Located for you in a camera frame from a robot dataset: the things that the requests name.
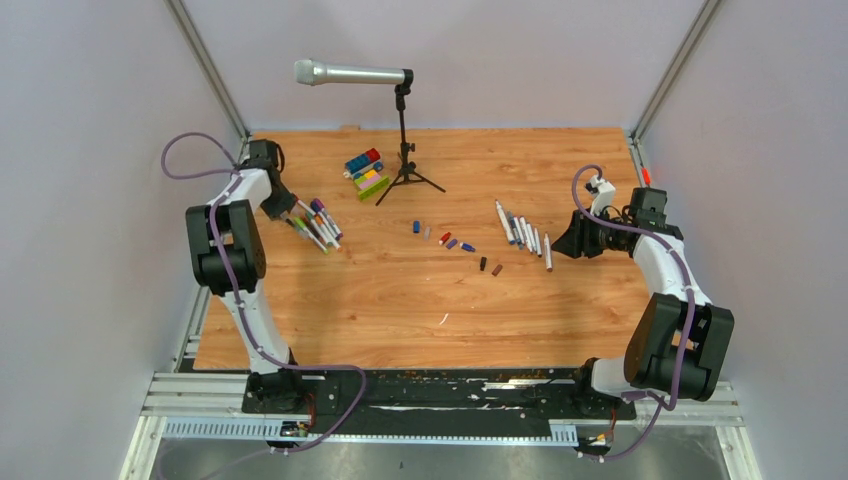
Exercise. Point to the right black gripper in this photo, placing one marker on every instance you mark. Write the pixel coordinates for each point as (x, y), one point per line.
(576, 241)

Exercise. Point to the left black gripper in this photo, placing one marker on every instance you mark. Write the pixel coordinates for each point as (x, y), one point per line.
(288, 200)

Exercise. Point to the slim white blue marker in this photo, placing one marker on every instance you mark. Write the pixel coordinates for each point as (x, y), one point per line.
(530, 237)

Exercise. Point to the translucent blue pen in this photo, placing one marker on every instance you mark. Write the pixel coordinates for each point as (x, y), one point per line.
(515, 230)

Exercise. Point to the white marker blue end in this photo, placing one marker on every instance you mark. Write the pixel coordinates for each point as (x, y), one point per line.
(505, 223)

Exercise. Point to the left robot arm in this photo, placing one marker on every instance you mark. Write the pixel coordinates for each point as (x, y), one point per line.
(228, 258)

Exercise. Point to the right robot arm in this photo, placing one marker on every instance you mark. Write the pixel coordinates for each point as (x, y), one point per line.
(680, 343)

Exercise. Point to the white marker red tip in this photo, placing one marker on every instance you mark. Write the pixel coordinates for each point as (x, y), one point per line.
(308, 210)

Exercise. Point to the green yellow pink block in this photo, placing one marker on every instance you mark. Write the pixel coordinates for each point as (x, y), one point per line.
(370, 183)

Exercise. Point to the blue red toy train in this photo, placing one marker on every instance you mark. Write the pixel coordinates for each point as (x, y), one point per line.
(367, 164)

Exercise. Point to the black tripod microphone stand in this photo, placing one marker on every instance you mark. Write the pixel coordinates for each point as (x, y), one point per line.
(407, 173)

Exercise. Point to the silver microphone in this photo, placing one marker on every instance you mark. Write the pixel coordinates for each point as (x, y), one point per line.
(311, 72)

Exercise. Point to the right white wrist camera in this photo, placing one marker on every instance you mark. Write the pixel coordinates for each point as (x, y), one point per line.
(602, 192)

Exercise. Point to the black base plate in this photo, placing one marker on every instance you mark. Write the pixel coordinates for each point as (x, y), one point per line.
(464, 402)

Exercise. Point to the aluminium frame rail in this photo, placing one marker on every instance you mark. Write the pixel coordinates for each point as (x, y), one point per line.
(192, 426)

